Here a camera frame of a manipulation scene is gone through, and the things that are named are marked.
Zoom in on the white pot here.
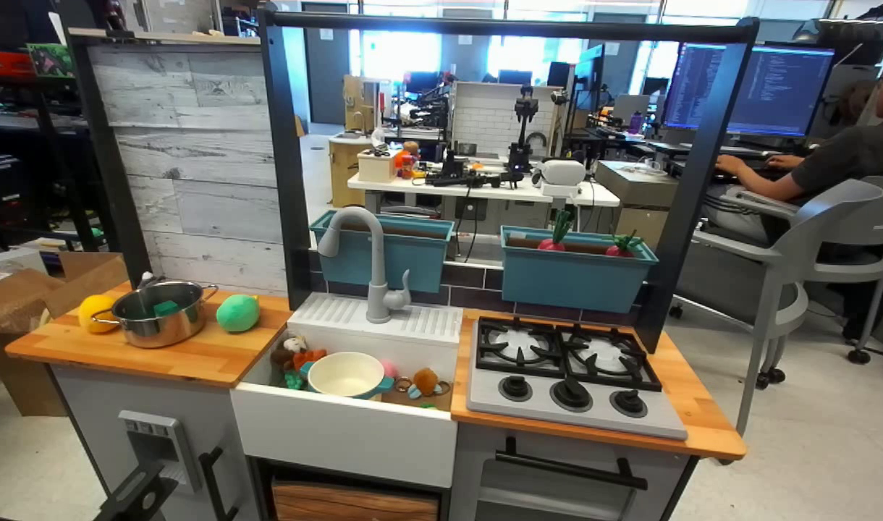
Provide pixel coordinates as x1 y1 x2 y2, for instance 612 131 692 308
305 350 384 396

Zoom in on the orange toy in sink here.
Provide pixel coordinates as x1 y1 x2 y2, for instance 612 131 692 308
414 367 439 396

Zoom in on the brown plush toy in sink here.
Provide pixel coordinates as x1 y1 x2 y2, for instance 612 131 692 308
268 337 326 376

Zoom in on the white toy sink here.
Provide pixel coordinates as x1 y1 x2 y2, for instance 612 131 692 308
232 292 463 489

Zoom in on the black toy stove top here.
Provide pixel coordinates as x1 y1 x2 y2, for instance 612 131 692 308
468 319 685 441

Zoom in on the steel pot on counter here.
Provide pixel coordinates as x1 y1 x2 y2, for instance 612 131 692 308
111 279 216 350

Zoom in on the white background table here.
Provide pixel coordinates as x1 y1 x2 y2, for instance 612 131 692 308
347 173 620 228

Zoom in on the grey toy faucet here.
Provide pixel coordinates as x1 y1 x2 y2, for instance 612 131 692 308
314 206 410 325

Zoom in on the right teal planter box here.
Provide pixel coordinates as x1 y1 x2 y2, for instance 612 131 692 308
501 227 659 315

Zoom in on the green ball toy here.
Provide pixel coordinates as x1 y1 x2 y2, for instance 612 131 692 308
214 296 259 332

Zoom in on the wooden left countertop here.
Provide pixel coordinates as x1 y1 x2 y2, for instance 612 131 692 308
6 292 288 387

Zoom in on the grey office chair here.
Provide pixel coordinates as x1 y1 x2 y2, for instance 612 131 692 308
673 177 883 431

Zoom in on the yellow lemon toy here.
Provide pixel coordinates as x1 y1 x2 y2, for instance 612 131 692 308
75 296 119 337

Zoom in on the computer monitor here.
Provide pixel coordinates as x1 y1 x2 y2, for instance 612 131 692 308
662 44 834 138

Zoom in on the seated person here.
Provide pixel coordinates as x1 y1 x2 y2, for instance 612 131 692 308
715 41 883 341

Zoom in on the cardboard box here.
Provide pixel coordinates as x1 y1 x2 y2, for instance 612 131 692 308
0 253 127 416

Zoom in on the oven door with handle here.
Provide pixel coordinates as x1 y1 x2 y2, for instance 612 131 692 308
447 425 698 521

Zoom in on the black window frame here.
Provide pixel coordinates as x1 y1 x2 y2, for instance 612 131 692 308
259 8 757 350

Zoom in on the grey dishwasher door handle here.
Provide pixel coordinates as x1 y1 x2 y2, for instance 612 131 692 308
91 408 239 521

